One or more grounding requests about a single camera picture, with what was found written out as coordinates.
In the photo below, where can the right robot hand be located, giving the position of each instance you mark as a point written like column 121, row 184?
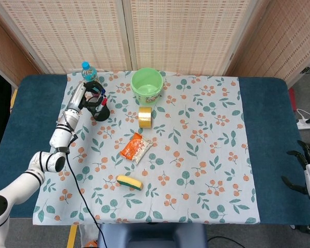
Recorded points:
column 308, row 173

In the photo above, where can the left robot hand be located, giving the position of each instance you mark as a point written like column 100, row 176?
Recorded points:
column 80, row 96

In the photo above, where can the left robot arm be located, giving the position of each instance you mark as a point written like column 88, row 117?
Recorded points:
column 41, row 160

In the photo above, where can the red marker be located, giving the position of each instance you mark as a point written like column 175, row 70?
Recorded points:
column 103, row 103

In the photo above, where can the black mesh pen holder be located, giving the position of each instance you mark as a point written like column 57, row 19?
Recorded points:
column 100, row 112

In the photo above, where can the plastic drink bottle blue cap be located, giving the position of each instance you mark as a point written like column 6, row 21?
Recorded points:
column 89, row 72

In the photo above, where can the white power strip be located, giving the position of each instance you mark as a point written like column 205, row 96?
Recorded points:
column 306, row 125

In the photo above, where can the green plastic bucket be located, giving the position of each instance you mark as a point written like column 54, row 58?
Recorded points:
column 146, row 86

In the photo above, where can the yellow tape roll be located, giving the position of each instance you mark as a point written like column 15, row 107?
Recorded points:
column 145, row 117

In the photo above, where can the orange white snack packet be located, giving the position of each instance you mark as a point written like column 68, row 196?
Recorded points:
column 136, row 150

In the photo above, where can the folding screen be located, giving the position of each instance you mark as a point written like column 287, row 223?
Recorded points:
column 155, row 36

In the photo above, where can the yellow green sponge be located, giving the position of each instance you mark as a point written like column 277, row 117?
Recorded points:
column 129, row 182

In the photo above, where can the floral tablecloth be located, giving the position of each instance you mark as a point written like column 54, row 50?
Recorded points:
column 170, row 155

